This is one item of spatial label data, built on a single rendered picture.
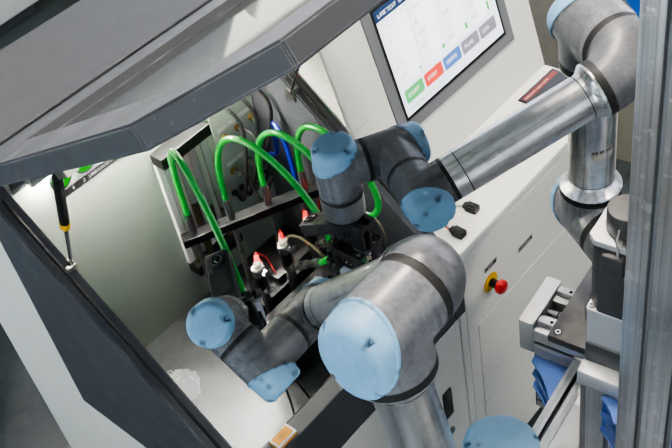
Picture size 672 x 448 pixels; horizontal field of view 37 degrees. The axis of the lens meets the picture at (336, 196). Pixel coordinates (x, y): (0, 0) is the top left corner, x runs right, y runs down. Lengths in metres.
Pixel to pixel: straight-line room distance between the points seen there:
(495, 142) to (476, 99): 0.99
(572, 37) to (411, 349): 0.67
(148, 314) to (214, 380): 0.22
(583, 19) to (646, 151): 0.49
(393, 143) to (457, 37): 0.86
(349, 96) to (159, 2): 0.46
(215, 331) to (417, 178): 0.39
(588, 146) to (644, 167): 0.60
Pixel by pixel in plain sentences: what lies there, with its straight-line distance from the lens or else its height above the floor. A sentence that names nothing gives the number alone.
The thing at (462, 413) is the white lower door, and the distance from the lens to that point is 2.62.
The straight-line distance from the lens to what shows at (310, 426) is 2.04.
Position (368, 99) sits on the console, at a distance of 2.26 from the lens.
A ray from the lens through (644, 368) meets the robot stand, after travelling 1.54.
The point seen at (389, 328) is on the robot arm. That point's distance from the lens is 1.21.
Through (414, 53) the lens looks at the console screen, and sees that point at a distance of 2.35.
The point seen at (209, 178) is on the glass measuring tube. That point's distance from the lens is 2.32.
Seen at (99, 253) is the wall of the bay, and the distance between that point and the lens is 2.20.
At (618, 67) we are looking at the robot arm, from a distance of 1.60.
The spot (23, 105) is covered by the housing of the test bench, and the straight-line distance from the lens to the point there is 2.08.
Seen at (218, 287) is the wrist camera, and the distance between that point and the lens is 1.77.
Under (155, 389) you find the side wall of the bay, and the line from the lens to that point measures 1.95.
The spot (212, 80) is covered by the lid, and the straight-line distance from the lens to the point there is 1.19.
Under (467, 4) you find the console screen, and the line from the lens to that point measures 2.49.
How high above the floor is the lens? 2.58
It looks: 41 degrees down
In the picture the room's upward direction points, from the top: 12 degrees counter-clockwise
